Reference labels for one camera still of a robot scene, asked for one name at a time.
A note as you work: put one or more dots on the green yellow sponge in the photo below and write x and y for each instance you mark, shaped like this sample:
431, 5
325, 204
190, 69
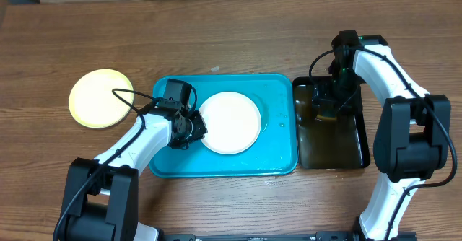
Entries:
326, 113

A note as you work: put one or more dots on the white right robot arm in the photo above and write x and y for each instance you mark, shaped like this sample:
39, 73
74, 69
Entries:
412, 147

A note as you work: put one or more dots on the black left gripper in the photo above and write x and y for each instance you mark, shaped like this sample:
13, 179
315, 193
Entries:
201, 126

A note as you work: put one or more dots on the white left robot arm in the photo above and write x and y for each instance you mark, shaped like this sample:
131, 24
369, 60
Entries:
101, 195

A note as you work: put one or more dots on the white plate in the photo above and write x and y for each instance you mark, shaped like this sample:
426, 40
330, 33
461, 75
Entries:
233, 123

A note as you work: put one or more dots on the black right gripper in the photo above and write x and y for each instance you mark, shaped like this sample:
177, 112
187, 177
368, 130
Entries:
330, 91

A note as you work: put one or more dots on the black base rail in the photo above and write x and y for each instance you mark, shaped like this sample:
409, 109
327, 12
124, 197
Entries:
318, 236

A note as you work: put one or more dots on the light green plate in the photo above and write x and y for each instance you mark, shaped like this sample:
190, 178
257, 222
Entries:
101, 98

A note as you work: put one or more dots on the teal plastic tray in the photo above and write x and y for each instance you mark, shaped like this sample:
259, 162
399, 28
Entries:
275, 150

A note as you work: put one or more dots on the black water-filled tray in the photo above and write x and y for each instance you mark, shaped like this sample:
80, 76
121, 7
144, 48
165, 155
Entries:
325, 143

